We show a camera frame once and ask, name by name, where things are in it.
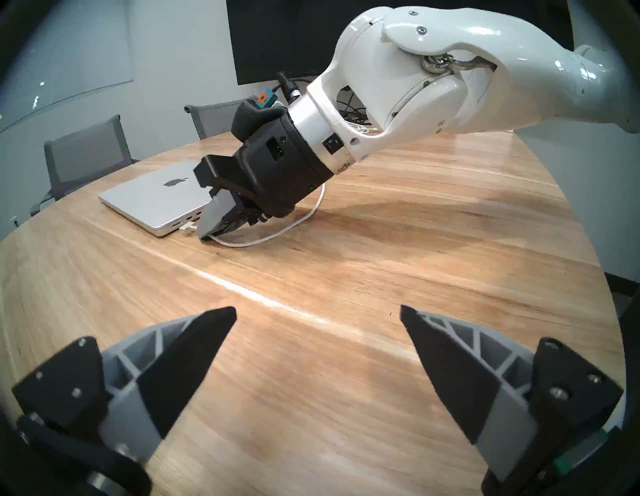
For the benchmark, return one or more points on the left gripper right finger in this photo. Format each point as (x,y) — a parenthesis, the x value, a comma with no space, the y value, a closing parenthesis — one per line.
(455,375)

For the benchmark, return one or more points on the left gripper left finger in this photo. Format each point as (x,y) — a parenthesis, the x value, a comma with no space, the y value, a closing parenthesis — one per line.
(180,370)

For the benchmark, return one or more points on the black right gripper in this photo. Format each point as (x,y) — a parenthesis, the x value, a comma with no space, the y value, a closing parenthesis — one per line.
(285,165)

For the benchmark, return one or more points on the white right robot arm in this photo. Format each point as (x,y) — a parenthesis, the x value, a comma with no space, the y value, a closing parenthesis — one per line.
(450,75)

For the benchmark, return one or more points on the silver MacBook laptop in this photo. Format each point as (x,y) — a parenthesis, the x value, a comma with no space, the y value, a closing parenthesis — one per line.
(155,200)

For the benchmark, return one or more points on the armless grey mesh chair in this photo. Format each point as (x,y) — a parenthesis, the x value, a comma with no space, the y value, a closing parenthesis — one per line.
(215,120)

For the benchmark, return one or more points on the grey mesh chair with armrests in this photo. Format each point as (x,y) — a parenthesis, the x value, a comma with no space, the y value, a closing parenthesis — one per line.
(85,155)

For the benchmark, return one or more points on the large black TV screen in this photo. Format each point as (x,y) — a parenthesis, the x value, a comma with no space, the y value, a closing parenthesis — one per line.
(285,35)

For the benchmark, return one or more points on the clean glass whiteboard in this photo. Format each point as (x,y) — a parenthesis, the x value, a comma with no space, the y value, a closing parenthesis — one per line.
(65,55)

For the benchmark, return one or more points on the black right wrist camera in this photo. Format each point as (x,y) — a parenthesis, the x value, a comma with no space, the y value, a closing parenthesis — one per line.
(255,120)

